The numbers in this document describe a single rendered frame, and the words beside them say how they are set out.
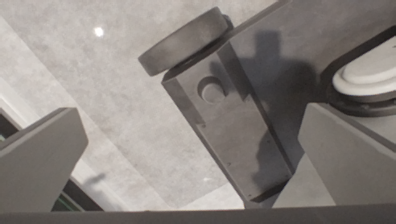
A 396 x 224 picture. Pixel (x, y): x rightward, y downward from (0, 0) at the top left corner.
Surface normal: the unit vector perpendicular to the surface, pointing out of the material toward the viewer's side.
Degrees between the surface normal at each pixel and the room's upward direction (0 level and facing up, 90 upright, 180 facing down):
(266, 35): 0
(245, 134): 0
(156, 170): 0
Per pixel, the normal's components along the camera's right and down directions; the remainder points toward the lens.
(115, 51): 0.08, 0.35
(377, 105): -0.51, -0.79
